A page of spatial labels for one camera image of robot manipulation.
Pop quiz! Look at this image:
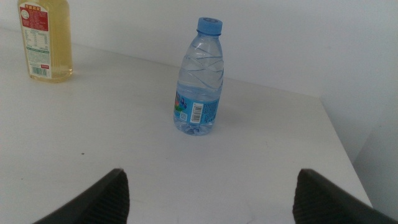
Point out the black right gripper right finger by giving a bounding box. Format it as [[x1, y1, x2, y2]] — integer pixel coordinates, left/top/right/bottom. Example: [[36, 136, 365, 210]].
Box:
[[292, 168, 398, 224]]

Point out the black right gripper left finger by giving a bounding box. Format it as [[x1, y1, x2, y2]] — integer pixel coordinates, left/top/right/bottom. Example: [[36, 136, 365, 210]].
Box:
[[32, 168, 131, 224]]

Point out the clear water bottle blue cap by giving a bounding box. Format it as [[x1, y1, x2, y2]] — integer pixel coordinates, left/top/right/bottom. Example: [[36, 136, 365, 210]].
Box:
[[173, 17, 224, 136]]

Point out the yellow tea bottle red label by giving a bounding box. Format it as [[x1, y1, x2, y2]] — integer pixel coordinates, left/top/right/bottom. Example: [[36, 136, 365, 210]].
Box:
[[17, 0, 74, 84]]

